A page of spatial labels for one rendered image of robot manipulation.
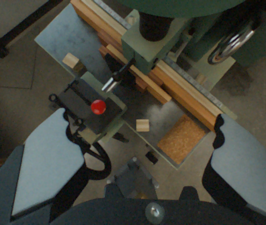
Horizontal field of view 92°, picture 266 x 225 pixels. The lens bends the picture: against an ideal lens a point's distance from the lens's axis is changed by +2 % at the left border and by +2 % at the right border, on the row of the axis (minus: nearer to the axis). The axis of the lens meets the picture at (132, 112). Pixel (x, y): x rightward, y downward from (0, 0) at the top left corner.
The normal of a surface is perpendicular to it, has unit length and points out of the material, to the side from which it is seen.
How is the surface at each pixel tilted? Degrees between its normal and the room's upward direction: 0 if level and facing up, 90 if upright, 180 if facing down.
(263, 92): 0
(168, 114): 0
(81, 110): 0
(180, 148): 12
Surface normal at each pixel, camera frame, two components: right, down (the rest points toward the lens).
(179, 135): -0.22, -0.27
